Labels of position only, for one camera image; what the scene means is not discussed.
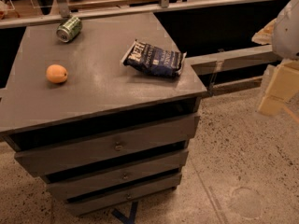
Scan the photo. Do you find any blue chip bag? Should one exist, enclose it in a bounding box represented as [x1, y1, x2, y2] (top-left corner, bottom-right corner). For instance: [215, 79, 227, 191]
[121, 40, 187, 78]

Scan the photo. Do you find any middle grey drawer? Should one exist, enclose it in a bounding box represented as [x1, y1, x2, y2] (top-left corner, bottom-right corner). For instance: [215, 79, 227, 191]
[47, 148, 189, 201]

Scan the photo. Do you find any grey drawer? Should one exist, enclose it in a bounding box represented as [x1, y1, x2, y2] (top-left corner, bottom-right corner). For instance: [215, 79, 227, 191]
[15, 114, 199, 176]
[47, 148, 189, 201]
[64, 173, 182, 216]

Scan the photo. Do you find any orange fruit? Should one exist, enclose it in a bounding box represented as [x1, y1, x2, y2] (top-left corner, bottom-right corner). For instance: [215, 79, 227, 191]
[46, 64, 67, 84]

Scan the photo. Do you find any bottom grey drawer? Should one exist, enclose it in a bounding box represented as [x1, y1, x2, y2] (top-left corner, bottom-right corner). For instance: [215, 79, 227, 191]
[64, 173, 182, 216]

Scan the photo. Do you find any top grey drawer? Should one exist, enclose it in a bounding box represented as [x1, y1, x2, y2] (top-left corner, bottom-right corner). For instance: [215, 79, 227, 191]
[15, 114, 199, 176]

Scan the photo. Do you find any grey drawer cabinet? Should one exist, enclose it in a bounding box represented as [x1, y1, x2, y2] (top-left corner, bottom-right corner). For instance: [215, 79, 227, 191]
[0, 14, 205, 204]

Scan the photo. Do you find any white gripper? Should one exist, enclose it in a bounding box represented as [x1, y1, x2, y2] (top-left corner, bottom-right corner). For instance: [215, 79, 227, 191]
[257, 0, 299, 116]

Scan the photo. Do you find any metal railing frame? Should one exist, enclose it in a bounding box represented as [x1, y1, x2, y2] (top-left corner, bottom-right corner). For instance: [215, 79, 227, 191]
[0, 0, 290, 89]

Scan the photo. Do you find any green soda can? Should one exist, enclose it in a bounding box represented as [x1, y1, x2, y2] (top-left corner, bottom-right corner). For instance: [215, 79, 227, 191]
[56, 16, 82, 43]

